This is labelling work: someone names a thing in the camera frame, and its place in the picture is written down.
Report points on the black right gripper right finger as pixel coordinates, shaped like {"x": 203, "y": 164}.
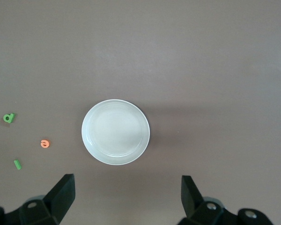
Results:
{"x": 201, "y": 213}

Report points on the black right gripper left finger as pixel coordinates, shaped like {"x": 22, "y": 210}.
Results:
{"x": 49, "y": 211}

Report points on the green foam letter l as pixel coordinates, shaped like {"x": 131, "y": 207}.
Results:
{"x": 17, "y": 164}

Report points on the orange foam letter e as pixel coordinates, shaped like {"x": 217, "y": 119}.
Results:
{"x": 42, "y": 143}

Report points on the green foam letter d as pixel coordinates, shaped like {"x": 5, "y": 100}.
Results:
{"x": 11, "y": 118}

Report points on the white round bowl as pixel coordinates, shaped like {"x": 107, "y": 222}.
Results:
{"x": 116, "y": 132}

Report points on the brown table cover sheet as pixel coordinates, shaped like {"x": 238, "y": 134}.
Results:
{"x": 140, "y": 47}

